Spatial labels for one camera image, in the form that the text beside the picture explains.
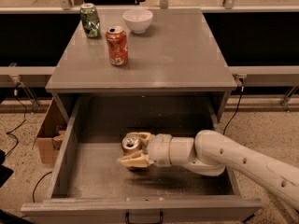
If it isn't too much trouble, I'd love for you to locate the black cable right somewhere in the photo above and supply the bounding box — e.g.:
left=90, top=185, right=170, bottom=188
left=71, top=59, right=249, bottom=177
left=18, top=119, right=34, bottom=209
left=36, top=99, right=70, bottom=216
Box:
left=221, top=81, right=245, bottom=136

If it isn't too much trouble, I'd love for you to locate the cardboard box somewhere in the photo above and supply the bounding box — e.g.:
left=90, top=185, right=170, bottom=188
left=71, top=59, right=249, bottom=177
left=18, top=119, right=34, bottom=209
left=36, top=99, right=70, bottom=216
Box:
left=36, top=99, right=66, bottom=164

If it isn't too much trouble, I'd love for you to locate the white bowl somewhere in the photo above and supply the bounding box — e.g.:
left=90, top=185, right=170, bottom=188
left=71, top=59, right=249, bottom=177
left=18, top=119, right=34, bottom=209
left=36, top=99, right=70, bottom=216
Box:
left=122, top=9, right=153, bottom=34

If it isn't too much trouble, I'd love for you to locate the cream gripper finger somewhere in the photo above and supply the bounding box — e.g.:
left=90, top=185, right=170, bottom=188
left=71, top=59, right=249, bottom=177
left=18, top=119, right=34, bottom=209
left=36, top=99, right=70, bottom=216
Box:
left=117, top=150, right=150, bottom=168
left=127, top=132, right=153, bottom=147

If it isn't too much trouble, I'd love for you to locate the black cable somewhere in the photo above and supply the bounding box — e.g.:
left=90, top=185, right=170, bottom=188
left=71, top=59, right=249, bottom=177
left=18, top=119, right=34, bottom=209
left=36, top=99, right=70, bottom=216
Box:
left=5, top=82, right=28, bottom=158
left=221, top=81, right=245, bottom=136

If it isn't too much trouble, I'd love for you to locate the black cable floor left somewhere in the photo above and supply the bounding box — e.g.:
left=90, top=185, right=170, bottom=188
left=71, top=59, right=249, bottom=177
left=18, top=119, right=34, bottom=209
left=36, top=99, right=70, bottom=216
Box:
left=32, top=171, right=53, bottom=203

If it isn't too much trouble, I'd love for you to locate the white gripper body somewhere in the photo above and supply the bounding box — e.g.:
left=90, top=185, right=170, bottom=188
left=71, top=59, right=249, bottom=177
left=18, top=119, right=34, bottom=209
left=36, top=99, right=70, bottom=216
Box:
left=147, top=134, right=172, bottom=167

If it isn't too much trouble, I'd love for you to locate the red soda can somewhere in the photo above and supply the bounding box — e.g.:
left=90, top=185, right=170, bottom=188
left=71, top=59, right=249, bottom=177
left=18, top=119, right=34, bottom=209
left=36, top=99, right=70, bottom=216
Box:
left=106, top=26, right=128, bottom=66

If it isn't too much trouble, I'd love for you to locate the black cable left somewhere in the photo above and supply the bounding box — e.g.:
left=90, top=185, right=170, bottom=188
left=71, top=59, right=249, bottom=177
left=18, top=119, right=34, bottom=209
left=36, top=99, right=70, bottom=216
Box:
left=5, top=82, right=28, bottom=158

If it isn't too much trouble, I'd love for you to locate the open grey top drawer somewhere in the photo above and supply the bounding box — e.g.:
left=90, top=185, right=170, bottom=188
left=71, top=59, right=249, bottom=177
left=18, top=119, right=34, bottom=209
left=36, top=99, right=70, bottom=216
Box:
left=21, top=96, right=262, bottom=224

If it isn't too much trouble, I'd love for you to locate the orange soda can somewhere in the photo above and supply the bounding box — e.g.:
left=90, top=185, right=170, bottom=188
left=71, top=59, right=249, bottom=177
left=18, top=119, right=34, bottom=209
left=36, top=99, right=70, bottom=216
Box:
left=121, top=135, right=142, bottom=155

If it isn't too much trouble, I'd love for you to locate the black drawer handle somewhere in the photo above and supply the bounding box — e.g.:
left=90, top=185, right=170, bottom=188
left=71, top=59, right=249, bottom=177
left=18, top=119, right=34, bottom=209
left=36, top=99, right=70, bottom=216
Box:
left=124, top=212, right=164, bottom=224

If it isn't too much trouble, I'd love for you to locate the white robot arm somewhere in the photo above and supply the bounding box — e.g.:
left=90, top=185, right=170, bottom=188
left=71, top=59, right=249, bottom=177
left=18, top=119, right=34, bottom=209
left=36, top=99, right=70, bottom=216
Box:
left=118, top=130, right=299, bottom=209

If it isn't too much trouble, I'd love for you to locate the green soda can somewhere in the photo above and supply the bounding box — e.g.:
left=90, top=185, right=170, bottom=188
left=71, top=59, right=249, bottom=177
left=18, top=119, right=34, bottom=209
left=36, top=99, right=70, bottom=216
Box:
left=80, top=3, right=100, bottom=38

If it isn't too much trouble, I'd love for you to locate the grey cabinet counter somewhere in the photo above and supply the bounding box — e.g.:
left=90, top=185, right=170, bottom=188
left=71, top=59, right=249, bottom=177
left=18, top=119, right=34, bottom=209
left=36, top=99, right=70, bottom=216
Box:
left=45, top=7, right=237, bottom=123

